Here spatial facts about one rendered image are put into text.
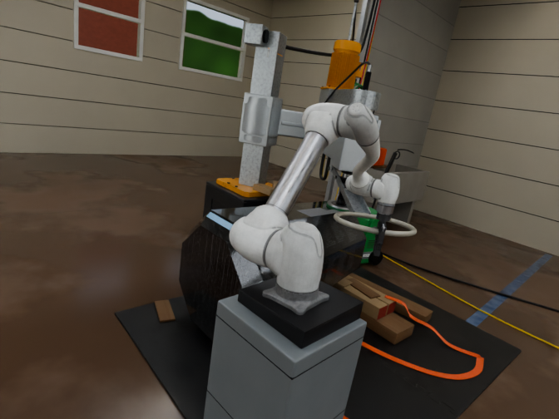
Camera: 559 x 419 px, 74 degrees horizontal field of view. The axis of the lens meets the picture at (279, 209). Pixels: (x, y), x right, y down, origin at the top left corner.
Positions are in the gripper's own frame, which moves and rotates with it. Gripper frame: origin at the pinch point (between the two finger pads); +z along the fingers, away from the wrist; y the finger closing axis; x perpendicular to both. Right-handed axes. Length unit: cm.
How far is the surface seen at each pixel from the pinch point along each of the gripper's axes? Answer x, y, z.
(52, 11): 514, 421, -197
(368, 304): -15, 65, 62
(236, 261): 74, -9, 17
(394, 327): -34, 55, 71
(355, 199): 9, 67, -15
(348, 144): 20, 71, -53
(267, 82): 90, 114, -92
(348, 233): 10, 64, 10
